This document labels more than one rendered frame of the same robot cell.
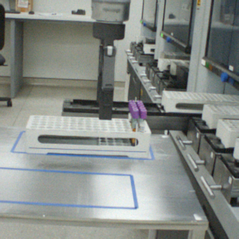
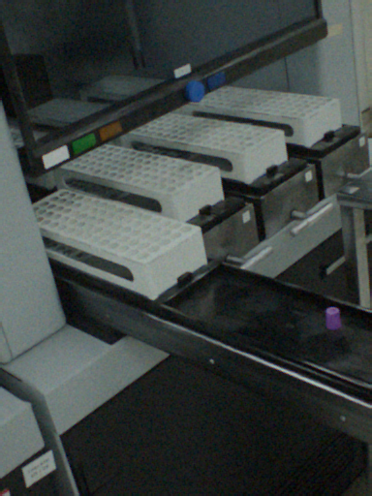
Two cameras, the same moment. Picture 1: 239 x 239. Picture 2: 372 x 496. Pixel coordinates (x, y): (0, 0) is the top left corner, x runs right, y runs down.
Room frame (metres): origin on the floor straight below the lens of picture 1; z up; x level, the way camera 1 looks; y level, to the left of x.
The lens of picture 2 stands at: (1.81, 0.55, 1.30)
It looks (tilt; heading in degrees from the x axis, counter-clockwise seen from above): 28 degrees down; 236
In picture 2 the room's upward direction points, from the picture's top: 12 degrees counter-clockwise
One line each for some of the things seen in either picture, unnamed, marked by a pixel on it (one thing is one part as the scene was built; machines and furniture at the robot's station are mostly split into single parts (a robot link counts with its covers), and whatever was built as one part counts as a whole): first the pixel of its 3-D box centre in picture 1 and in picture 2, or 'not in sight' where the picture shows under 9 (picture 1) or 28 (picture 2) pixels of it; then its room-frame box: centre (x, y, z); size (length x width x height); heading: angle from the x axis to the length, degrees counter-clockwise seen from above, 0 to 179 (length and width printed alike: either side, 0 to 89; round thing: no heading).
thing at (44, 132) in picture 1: (87, 135); not in sight; (0.93, 0.07, 0.85); 0.30 x 0.10 x 0.06; 97
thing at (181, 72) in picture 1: (182, 76); not in sight; (1.76, -0.27, 0.85); 0.12 x 0.02 x 0.06; 6
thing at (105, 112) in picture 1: (105, 104); not in sight; (0.86, 0.03, 0.95); 0.03 x 0.01 x 0.07; 97
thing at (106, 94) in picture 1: (107, 95); not in sight; (0.84, 0.03, 0.98); 0.03 x 0.01 x 0.05; 7
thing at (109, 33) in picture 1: (108, 41); not in sight; (0.93, 0.04, 1.09); 0.08 x 0.07 x 0.09; 7
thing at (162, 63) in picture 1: (186, 68); not in sight; (2.08, -0.33, 0.83); 0.30 x 0.10 x 0.06; 96
